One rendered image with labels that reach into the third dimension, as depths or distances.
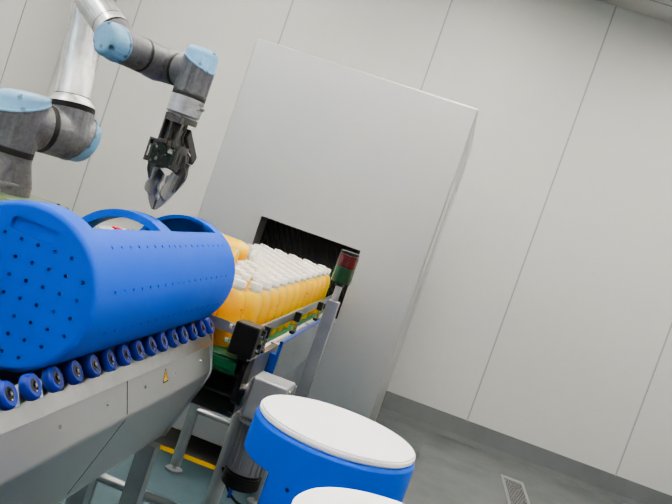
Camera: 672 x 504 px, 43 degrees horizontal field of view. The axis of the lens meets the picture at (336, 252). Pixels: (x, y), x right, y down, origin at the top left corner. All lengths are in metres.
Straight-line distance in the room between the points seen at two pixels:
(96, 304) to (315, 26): 5.41
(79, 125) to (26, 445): 0.92
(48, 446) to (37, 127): 0.82
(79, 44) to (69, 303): 0.88
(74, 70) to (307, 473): 1.20
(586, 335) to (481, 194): 1.30
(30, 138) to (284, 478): 1.05
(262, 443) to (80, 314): 0.36
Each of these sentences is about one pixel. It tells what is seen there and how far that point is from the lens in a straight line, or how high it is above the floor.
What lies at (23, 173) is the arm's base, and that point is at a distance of 2.06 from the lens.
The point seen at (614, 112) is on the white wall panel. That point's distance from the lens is 6.63.
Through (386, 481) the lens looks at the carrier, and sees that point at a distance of 1.39.
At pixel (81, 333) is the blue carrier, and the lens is 1.45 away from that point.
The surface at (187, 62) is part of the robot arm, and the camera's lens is 1.88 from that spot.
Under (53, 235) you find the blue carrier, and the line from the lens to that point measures 1.46.
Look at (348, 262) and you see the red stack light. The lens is 2.60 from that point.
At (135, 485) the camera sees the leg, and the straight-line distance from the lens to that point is 2.39.
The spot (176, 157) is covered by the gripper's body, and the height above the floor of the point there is 1.37.
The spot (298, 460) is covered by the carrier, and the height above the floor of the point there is 1.00.
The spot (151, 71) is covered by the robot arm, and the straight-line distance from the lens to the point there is 1.92.
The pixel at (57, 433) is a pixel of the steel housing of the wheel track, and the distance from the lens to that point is 1.55.
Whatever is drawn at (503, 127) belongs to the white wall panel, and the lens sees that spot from 6.51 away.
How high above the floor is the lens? 1.40
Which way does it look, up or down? 3 degrees down
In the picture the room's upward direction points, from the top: 19 degrees clockwise
